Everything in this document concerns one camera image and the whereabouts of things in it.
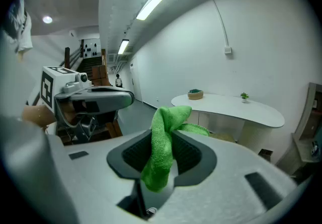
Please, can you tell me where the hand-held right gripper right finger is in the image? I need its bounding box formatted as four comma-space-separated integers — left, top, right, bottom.
155, 129, 299, 224

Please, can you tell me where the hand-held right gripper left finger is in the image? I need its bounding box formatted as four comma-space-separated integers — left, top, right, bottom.
46, 129, 153, 224

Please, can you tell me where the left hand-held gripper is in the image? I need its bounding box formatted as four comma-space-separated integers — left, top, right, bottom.
40, 66, 135, 143

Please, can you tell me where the green cloth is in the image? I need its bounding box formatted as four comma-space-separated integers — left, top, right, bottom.
140, 105, 210, 192

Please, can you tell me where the person's left forearm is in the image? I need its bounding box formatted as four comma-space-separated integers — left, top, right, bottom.
22, 104, 58, 129

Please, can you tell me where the white oval table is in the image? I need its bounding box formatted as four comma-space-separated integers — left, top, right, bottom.
171, 93, 285, 154

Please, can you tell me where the white door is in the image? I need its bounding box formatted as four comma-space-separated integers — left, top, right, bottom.
130, 56, 143, 103

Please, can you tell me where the dark wooden staircase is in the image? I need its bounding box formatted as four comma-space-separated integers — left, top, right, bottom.
59, 46, 124, 144

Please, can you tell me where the small black box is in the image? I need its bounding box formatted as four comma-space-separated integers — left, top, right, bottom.
259, 149, 274, 162

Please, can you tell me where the white panel with black dots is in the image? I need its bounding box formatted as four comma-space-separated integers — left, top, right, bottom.
80, 38, 101, 58

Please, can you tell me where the round woven basket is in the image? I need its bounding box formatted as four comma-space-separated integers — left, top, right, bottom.
187, 89, 204, 100

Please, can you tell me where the grey shelf unit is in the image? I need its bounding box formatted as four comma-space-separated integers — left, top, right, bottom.
275, 82, 322, 176

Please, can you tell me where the person's black and white shirt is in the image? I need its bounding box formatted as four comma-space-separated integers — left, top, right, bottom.
7, 0, 34, 54

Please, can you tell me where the white wall conduit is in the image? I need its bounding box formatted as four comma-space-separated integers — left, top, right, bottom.
198, 0, 231, 48

